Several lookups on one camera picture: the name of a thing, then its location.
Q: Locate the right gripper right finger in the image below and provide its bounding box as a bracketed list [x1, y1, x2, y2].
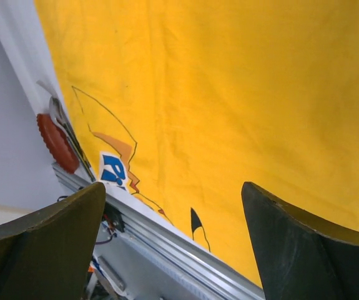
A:
[242, 182, 359, 299]

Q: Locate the aluminium mounting rail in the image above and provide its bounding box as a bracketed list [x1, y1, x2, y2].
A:
[51, 161, 266, 300]

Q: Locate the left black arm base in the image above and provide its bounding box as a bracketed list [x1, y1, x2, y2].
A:
[102, 203, 125, 233]

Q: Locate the spoon with green handle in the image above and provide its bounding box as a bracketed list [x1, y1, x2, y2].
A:
[49, 96, 96, 182]

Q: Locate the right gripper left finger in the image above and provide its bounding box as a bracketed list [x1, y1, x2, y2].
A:
[0, 182, 106, 299]

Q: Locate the red round plate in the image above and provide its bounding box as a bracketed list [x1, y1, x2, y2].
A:
[36, 114, 79, 174]

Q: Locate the yellow printed cloth mat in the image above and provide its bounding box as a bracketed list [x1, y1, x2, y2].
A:
[35, 1, 359, 284]

